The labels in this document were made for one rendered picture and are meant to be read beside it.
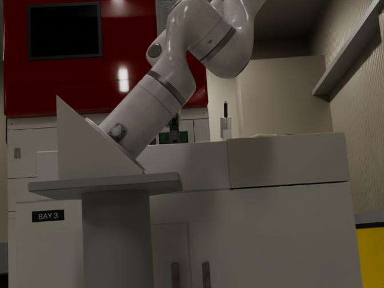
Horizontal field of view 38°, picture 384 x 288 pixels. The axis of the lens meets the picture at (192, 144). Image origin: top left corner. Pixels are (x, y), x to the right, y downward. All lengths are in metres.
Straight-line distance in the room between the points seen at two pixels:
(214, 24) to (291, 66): 6.19
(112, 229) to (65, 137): 0.23
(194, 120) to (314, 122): 5.18
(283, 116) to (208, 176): 5.76
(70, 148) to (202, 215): 0.51
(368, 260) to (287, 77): 3.66
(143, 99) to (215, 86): 7.02
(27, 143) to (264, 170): 1.07
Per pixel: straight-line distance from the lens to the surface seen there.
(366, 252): 4.39
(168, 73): 1.34
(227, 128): 1.95
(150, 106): 1.32
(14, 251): 2.31
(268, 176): 1.64
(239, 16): 1.48
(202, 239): 1.60
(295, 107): 7.40
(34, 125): 2.35
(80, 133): 1.25
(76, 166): 1.24
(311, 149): 1.68
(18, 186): 2.32
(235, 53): 1.38
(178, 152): 1.62
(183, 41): 1.35
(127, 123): 1.32
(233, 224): 1.61
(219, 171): 1.62
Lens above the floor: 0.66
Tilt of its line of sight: 10 degrees up
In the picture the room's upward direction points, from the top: 4 degrees counter-clockwise
